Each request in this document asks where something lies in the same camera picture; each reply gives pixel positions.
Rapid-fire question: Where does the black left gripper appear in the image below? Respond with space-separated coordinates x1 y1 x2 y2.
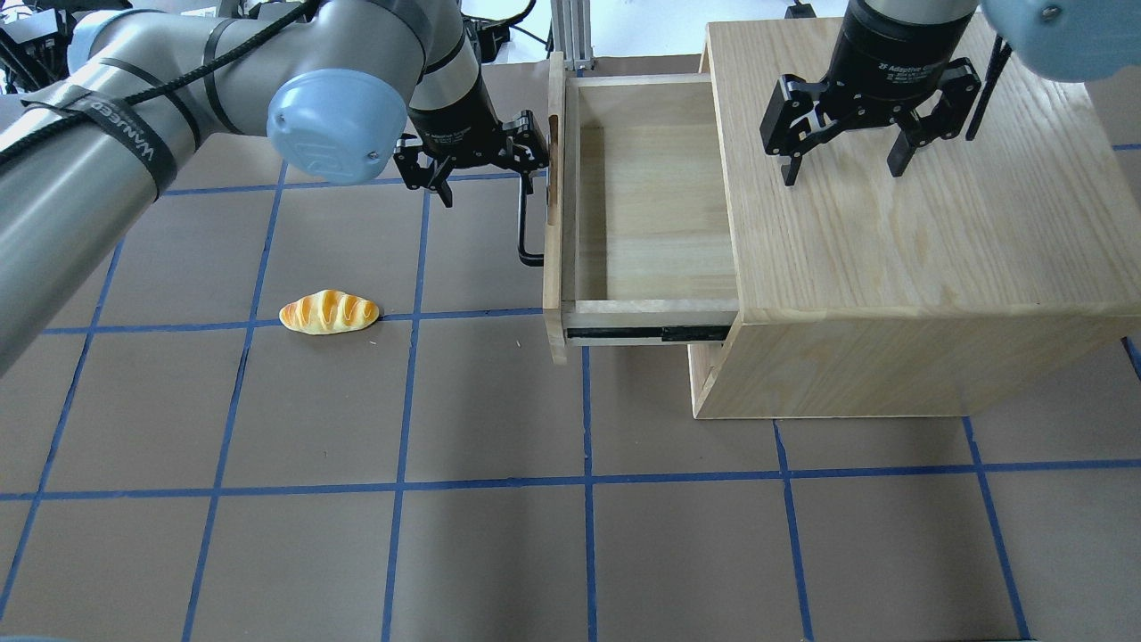
394 94 550 208

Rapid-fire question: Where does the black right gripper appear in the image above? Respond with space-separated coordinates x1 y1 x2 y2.
759 9 981 186

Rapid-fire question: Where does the black metal drawer handle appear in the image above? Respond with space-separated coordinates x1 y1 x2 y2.
518 169 547 268

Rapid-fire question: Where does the wooden drawer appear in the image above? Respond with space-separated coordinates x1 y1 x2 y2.
541 52 738 365

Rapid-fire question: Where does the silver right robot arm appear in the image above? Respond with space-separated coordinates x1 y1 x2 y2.
759 1 1140 186

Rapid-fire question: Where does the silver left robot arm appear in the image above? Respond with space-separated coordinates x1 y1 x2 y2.
1 1 550 369

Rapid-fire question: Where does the light wooden drawer cabinet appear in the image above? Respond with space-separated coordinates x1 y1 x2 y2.
690 18 1140 418

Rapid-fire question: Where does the toy bread roll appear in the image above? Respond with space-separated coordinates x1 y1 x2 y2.
278 289 382 336

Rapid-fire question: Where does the aluminium frame post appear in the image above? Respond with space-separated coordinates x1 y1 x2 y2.
550 0 594 72

